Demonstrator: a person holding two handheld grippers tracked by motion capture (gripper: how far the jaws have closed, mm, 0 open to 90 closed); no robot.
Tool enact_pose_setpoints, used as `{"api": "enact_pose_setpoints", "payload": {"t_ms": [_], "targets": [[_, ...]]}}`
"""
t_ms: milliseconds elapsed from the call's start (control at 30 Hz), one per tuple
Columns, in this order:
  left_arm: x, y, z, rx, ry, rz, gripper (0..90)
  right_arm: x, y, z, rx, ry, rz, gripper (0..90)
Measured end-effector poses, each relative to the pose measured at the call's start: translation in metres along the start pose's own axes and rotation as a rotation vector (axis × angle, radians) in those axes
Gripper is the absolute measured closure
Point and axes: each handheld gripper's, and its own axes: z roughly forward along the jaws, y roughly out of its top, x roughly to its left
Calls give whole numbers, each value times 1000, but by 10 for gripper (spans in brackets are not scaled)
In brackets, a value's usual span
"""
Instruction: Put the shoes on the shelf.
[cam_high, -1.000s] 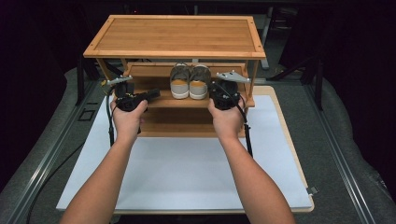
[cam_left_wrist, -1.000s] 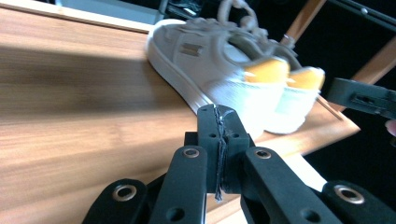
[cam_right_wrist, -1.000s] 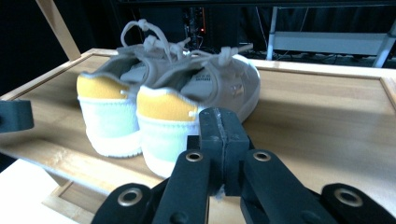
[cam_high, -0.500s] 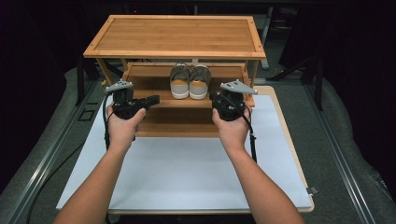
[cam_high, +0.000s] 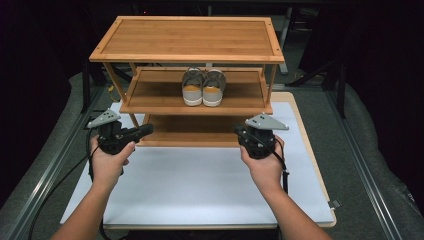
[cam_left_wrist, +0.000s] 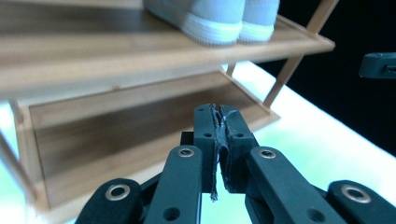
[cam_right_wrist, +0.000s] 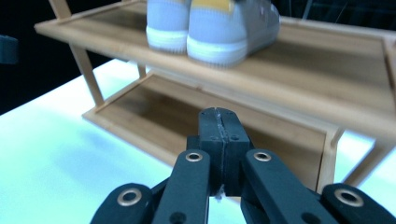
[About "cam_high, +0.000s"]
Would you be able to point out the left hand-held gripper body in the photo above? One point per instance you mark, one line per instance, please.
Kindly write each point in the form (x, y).
(111, 136)

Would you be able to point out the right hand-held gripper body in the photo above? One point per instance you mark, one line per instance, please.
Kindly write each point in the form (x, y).
(260, 140)

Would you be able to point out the white grey sneaker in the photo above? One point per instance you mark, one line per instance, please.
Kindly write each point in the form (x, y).
(192, 90)
(213, 90)

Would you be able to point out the wooden three-tier shoe rack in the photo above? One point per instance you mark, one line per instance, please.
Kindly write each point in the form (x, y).
(186, 40)

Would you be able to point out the person's left hand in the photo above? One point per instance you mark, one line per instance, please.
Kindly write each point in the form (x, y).
(106, 170)

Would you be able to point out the person's right hand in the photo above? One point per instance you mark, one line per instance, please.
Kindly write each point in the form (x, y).
(266, 173)

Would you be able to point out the small yellow item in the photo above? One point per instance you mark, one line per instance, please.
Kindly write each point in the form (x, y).
(111, 89)

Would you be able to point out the black stand leg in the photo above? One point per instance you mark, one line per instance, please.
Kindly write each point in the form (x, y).
(85, 90)
(340, 90)

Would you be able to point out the white table mat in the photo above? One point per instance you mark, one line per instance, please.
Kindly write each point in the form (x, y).
(186, 186)

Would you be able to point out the small grey clip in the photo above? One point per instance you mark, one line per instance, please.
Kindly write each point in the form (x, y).
(334, 204)

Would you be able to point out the grey metal floor rail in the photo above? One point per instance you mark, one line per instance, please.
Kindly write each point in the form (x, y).
(363, 180)
(50, 176)

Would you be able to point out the light metal stand post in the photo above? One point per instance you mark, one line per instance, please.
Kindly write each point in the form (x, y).
(284, 50)

